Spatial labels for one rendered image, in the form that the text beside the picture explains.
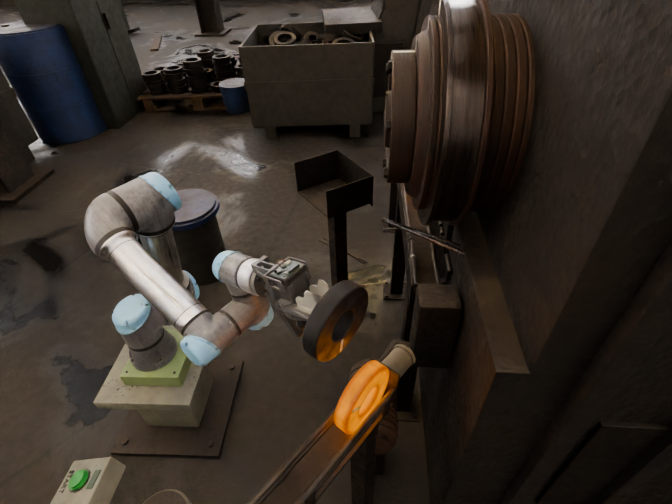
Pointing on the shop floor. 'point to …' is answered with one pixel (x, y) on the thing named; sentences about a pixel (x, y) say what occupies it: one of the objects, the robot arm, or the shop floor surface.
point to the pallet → (189, 81)
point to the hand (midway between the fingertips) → (336, 314)
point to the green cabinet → (97, 51)
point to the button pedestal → (111, 468)
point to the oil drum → (49, 82)
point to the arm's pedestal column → (185, 420)
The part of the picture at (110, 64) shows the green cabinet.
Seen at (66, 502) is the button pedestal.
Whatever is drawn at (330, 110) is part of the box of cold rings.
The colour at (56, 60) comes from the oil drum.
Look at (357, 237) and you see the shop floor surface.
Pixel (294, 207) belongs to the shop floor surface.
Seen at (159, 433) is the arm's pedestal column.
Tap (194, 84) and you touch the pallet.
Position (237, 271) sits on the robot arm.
